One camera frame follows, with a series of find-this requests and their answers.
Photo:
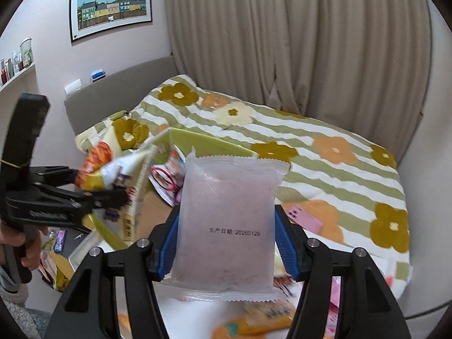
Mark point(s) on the person's left hand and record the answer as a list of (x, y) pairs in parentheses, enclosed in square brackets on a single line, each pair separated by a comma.
[(33, 250)]

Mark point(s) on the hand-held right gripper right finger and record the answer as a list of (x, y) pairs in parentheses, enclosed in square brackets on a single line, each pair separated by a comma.
[(284, 240)]

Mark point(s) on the white wall shelf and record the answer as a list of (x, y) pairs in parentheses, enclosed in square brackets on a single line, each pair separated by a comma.
[(19, 77)]

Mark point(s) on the white persimmon print sheet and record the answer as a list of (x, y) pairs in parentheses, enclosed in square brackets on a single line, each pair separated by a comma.
[(197, 319)]

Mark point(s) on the green cardboard box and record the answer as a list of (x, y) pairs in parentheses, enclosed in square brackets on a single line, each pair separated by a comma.
[(212, 144)]

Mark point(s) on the white red-circle snack packet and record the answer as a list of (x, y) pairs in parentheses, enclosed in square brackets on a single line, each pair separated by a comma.
[(166, 180)]

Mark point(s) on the grey bed headboard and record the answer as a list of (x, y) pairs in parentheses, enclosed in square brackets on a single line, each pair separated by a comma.
[(116, 91)]

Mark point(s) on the smartphone with lit screen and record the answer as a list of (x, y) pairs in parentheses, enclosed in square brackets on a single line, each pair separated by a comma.
[(59, 241)]

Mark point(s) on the white wall switch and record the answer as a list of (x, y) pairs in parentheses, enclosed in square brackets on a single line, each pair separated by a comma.
[(73, 87)]

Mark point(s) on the pink smartphone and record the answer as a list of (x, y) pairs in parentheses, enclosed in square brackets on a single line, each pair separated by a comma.
[(305, 219)]

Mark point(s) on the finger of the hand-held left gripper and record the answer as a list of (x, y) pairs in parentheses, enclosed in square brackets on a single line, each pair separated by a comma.
[(77, 201), (53, 174)]

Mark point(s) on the beige curtain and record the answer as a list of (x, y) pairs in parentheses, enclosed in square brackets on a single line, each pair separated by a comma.
[(300, 42)]

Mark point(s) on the blue white small box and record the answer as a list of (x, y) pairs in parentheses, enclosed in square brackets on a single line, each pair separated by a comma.
[(98, 75)]

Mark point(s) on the white printed cup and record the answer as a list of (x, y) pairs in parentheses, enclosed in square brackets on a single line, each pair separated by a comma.
[(27, 53)]

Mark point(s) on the framed houses picture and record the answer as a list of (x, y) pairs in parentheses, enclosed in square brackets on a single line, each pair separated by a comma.
[(111, 5)]

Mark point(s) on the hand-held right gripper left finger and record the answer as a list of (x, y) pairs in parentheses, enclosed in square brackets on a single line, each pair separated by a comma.
[(169, 242)]

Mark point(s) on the person's left forearm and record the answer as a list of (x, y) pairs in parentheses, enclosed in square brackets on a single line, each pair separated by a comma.
[(9, 279)]

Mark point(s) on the fluffy grey rug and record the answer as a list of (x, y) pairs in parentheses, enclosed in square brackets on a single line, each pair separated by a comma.
[(19, 321)]

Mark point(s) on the pale pink snack packet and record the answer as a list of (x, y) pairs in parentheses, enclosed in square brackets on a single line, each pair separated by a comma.
[(226, 212)]

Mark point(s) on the row of small shelf containers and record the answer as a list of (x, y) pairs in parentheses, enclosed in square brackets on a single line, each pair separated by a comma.
[(10, 69)]

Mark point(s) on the striped floral blanket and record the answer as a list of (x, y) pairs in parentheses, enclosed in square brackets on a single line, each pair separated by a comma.
[(317, 169)]

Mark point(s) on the white yellow orange snack packet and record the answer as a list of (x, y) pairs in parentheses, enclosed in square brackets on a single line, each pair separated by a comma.
[(116, 173)]

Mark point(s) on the pink striped snack packet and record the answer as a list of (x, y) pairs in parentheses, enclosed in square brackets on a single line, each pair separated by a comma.
[(333, 307)]

